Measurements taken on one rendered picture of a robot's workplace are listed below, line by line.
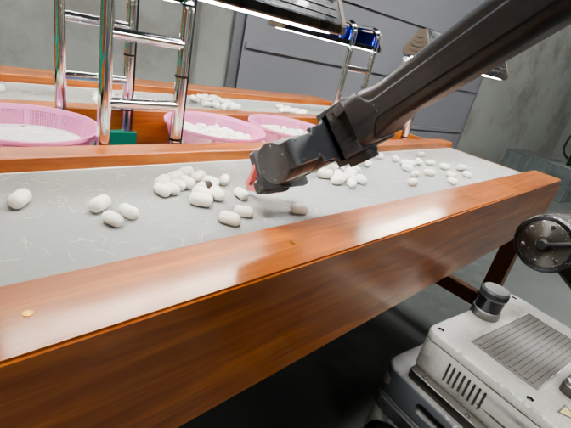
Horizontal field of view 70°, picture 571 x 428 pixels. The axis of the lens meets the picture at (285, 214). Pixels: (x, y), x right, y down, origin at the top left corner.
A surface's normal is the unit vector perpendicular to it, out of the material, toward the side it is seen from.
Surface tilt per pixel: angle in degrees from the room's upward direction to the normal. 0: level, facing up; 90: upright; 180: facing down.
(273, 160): 98
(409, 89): 112
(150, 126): 90
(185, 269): 0
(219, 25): 90
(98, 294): 0
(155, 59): 90
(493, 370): 0
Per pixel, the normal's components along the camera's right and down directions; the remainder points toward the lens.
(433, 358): -0.80, 0.07
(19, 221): 0.21, -0.90
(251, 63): 0.57, 0.43
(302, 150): 0.58, -0.25
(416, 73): -0.84, 0.39
